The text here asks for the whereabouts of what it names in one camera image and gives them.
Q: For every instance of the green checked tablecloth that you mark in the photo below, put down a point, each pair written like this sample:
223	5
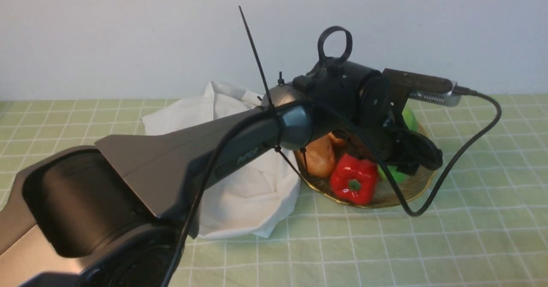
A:
487	226

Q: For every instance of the red bell pepper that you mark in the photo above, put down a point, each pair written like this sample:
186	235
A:
354	180

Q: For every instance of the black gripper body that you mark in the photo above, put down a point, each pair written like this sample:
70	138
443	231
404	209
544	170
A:
379	122

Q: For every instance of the green cucumber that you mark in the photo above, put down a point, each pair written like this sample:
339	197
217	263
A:
412	124

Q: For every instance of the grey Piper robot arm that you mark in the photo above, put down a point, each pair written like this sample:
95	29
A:
115	214

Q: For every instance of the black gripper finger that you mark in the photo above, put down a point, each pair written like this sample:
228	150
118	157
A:
410	166

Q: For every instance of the brown potato left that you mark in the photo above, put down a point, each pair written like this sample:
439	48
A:
319	157

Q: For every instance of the white cloth bag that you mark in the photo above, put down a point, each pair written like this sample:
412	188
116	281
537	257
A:
254	199

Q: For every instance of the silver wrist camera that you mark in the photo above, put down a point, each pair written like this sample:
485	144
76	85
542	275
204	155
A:
425	88

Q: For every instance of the black zip tie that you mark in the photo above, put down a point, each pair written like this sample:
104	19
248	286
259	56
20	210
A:
261	73

